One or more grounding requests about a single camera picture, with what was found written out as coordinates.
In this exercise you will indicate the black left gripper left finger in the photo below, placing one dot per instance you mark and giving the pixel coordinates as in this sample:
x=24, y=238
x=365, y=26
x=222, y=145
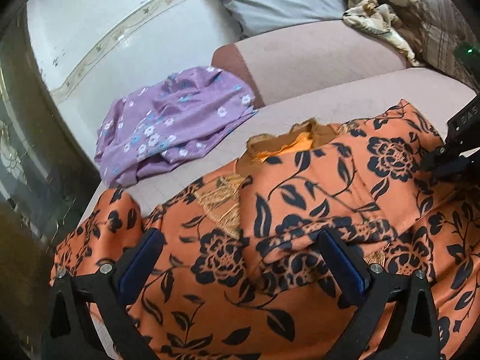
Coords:
x=70, y=332

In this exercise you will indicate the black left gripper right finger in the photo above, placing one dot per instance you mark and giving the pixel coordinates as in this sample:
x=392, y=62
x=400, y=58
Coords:
x=412, y=331

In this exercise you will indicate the orange black floral garment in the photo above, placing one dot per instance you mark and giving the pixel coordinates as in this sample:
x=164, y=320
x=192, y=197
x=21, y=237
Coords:
x=241, y=276

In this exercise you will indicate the pink quilted bed mattress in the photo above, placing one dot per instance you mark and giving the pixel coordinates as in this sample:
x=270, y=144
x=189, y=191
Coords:
x=438, y=97

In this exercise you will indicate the brown glass door cabinet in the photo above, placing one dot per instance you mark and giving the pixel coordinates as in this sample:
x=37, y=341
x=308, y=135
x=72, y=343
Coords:
x=46, y=184

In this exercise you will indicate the brown striped blanket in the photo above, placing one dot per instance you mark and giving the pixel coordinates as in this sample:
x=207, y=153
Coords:
x=442, y=30

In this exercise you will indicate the beige patterned crumpled cloth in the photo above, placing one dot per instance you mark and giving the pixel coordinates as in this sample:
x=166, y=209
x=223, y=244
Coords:
x=396, y=22

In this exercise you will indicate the purple floral garment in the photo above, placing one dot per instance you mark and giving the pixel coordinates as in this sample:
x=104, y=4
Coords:
x=157, y=128

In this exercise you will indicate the pink bolster pillow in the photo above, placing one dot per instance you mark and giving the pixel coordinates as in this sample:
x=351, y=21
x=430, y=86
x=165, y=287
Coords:
x=290, y=62

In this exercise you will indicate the white ornate headboard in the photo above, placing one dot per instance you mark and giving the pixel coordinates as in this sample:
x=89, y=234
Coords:
x=91, y=52

